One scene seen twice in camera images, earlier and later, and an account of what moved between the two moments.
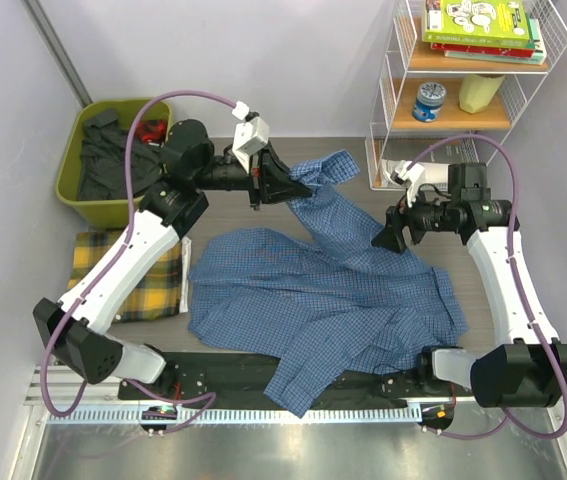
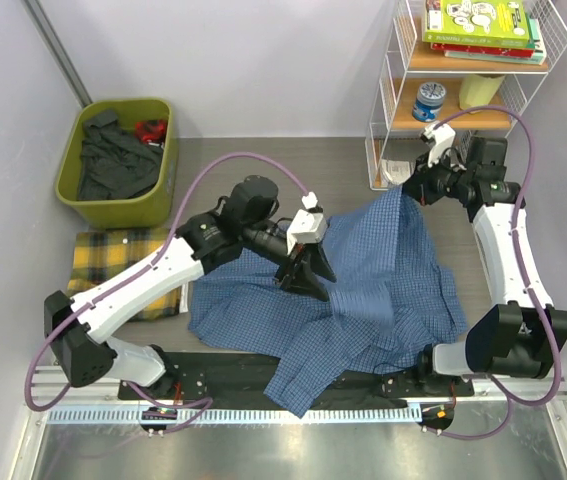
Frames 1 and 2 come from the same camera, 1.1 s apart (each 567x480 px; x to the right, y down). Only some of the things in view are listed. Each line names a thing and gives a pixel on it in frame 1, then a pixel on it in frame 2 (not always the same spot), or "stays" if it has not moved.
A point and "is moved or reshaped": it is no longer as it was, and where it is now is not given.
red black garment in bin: [152, 130] stays
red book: [521, 50] stays
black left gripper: [270, 180] to [299, 277]
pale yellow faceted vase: [476, 93] stays
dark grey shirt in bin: [102, 170] stays
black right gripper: [398, 216] to [419, 185]
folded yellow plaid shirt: [159, 293] stays
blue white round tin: [429, 102] stays
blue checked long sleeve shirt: [325, 303] is moved or reshaped
